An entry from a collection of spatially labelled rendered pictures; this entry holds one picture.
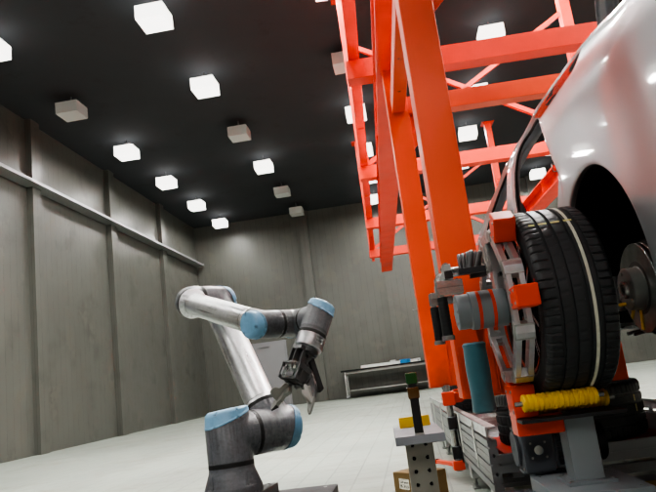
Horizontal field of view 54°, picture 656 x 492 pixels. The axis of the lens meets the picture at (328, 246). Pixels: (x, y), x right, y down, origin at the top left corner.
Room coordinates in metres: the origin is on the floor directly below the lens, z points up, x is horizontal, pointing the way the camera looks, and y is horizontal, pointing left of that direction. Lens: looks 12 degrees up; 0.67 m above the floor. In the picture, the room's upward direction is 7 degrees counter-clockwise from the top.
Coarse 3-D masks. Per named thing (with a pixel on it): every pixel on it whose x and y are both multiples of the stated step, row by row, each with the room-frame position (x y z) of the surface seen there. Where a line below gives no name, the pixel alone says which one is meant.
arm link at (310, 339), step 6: (306, 330) 2.00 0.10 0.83; (300, 336) 2.00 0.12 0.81; (306, 336) 1.99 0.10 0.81; (312, 336) 1.99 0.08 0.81; (318, 336) 2.00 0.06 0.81; (300, 342) 1.99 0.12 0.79; (306, 342) 1.99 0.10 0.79; (312, 342) 1.99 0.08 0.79; (318, 342) 2.00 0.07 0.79; (324, 342) 2.03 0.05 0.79; (318, 348) 2.00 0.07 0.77
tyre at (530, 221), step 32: (544, 224) 2.11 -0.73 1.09; (576, 224) 2.10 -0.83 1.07; (544, 256) 2.04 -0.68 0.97; (576, 256) 2.03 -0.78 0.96; (544, 288) 2.02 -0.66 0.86; (576, 288) 2.01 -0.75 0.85; (608, 288) 2.00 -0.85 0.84; (544, 320) 2.04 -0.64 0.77; (576, 320) 2.03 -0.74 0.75; (608, 320) 2.02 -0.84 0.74; (544, 352) 2.11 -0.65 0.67; (576, 352) 2.08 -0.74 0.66; (608, 352) 2.08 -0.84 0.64; (544, 384) 2.20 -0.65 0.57; (576, 384) 2.19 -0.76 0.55; (608, 384) 2.23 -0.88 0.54
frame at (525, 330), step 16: (480, 240) 2.42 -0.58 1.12; (496, 256) 2.18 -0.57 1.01; (512, 256) 2.12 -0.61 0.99; (512, 272) 2.08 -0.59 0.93; (480, 288) 2.59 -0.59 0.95; (512, 320) 2.11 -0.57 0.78; (528, 320) 2.08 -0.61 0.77; (496, 336) 2.58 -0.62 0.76; (528, 336) 2.09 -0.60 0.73; (496, 352) 2.52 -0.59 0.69; (528, 352) 2.15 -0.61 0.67; (512, 368) 2.24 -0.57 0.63; (528, 368) 2.19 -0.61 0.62
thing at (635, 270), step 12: (624, 252) 2.35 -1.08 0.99; (636, 252) 2.24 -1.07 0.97; (648, 252) 2.19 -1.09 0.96; (624, 264) 2.37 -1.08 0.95; (636, 264) 2.26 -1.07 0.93; (648, 264) 2.17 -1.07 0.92; (624, 276) 2.28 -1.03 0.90; (636, 276) 2.23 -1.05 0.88; (648, 276) 2.19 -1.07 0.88; (636, 288) 2.22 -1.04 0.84; (648, 288) 2.21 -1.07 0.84; (624, 300) 2.33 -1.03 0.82; (636, 300) 2.23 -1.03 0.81; (648, 300) 2.23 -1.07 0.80; (636, 312) 2.35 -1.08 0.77; (648, 312) 2.25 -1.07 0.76; (636, 324) 2.38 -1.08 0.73; (648, 324) 2.28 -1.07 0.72
